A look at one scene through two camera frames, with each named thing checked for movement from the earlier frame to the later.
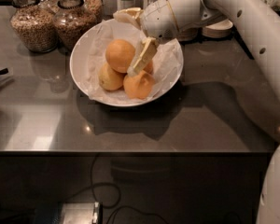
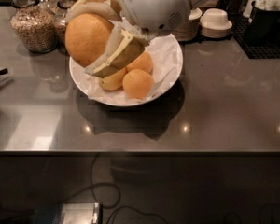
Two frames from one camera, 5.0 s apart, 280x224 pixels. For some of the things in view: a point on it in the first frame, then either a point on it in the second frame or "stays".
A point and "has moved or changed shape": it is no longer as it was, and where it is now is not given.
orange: [119, 54] has moved or changed shape
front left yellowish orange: [111, 78] stays
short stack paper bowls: [222, 29] stays
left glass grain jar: [34, 27] stays
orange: [139, 86] stays
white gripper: [158, 21] -> [153, 4]
